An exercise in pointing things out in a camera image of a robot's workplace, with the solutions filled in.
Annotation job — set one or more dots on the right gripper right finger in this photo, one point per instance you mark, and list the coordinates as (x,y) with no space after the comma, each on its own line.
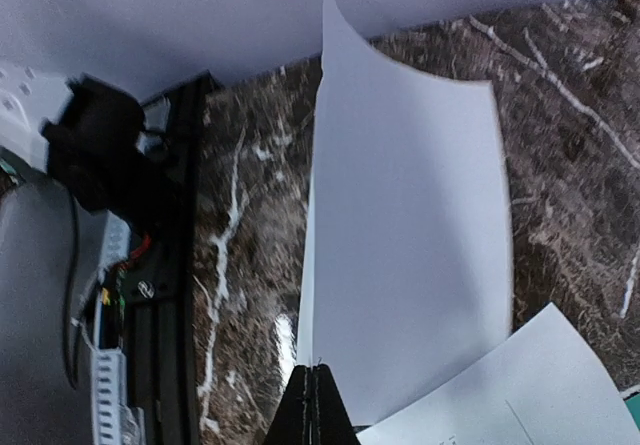
(330,421)

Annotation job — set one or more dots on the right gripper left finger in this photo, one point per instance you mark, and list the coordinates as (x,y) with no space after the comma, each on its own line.
(292,420)

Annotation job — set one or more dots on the printed paper sheet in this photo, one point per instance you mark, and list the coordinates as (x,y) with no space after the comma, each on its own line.
(412,274)

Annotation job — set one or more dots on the white paper sheet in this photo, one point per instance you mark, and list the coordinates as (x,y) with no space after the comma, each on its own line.
(543,385)

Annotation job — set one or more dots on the green plastic folder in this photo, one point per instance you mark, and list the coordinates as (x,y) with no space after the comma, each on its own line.
(631,398)

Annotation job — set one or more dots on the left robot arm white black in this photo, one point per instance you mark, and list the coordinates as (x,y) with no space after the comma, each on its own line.
(84,133)

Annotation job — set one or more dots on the white slotted cable duct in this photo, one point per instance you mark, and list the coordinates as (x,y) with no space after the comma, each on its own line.
(113,420)

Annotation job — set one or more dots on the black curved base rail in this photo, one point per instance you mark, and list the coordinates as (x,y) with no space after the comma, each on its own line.
(158,339)

